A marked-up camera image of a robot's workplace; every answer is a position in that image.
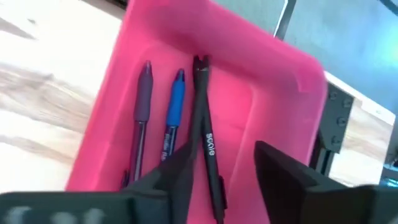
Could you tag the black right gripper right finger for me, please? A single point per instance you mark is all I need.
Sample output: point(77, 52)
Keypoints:
point(311, 205)

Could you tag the blue pen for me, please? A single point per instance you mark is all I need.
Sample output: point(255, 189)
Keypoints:
point(175, 102)

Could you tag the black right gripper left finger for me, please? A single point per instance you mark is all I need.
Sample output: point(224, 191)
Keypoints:
point(93, 208)

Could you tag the pink plastic bin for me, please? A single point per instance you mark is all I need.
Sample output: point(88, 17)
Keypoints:
point(248, 62)

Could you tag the purple pen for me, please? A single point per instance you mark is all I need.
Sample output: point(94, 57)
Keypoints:
point(143, 99)

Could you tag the black pen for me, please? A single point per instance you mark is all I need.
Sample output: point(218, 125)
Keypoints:
point(200, 81)
point(211, 155)

